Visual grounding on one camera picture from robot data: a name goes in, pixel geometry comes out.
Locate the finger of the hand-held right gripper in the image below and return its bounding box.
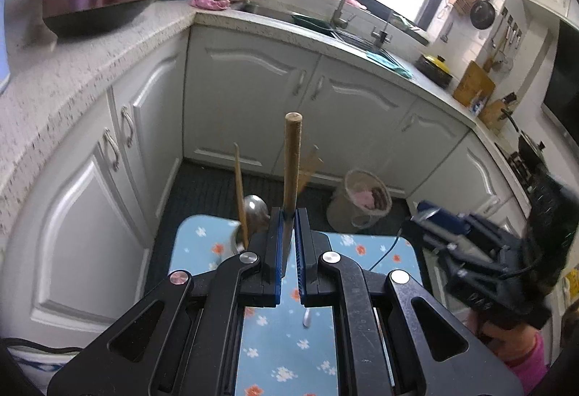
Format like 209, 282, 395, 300
409, 217, 473, 253
415, 199, 471, 238

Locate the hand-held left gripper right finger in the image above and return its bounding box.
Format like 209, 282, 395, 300
294, 207, 525, 396

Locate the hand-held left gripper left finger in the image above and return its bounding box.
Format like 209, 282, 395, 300
47, 207, 287, 396

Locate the wooden chopstick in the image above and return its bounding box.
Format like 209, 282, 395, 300
233, 143, 250, 253
279, 112, 303, 281

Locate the person's right forearm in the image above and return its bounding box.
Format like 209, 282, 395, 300
501, 333, 551, 396

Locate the row of hanging utensils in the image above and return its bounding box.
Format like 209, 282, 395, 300
491, 7, 524, 72

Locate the person's right hand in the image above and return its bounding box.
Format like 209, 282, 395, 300
468, 312, 541, 363

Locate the white cabinet door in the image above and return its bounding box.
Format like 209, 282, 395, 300
183, 25, 323, 180
0, 91, 153, 338
405, 136, 515, 221
384, 100, 472, 203
271, 55, 423, 198
107, 32, 191, 243

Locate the steel spoon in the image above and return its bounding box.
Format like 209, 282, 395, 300
232, 195, 271, 254

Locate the wicker waste basket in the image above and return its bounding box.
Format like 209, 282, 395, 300
326, 169, 393, 235

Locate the gas stove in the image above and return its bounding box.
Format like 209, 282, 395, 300
495, 143, 546, 199

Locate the blue floral tablecloth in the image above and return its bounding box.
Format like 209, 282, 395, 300
168, 215, 426, 396

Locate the black pot with lid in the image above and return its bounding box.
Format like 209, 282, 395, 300
502, 111, 549, 162

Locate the wooden knife block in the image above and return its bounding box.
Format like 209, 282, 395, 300
478, 93, 519, 131

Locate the wooden cutting board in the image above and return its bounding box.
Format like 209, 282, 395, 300
453, 60, 496, 108

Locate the yellow lid pot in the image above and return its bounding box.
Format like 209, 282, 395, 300
415, 54, 453, 90

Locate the teal dish cloth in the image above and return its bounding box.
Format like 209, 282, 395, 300
365, 50, 415, 78

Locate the black range hood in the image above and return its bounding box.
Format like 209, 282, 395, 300
540, 18, 579, 140

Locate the small steel faucet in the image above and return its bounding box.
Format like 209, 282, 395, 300
371, 9, 395, 47

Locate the steel kitchen sink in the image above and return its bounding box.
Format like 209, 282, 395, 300
231, 0, 401, 63

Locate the black frying pan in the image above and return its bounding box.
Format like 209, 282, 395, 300
469, 0, 497, 31

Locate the green basin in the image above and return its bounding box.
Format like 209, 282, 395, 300
292, 14, 336, 34

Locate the pink cloth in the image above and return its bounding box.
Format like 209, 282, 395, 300
190, 0, 232, 12

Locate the speckled stone countertop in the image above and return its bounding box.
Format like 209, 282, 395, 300
0, 0, 533, 243

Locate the blue plastic container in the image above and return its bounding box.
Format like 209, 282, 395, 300
0, 0, 12, 91

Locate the black cable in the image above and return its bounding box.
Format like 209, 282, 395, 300
365, 222, 423, 272
0, 336, 88, 357

